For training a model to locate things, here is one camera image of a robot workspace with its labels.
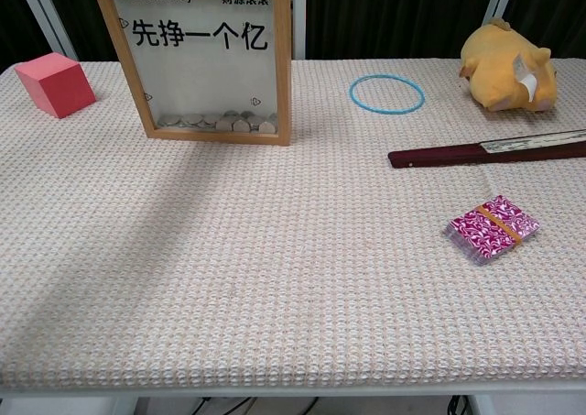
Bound blue ring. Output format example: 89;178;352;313
349;72;426;114

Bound dark red folded fan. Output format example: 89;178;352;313
387;129;586;169

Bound white table leg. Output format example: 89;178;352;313
112;396;138;415
469;394;498;415

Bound yellow plush toy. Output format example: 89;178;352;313
459;16;559;113

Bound beige woven tablecloth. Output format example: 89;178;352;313
0;59;586;391

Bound orange rubber band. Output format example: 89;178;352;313
474;205;522;243

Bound black curtain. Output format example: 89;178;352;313
501;0;586;59
0;0;51;75
43;0;123;62
305;0;503;60

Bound pink sparkly wrapper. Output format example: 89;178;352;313
442;194;540;268

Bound wooden frame coin box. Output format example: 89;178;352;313
89;0;293;147

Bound red cube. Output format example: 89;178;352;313
14;51;98;120

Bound black floor cable bundle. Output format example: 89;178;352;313
446;395;472;415
188;397;217;415

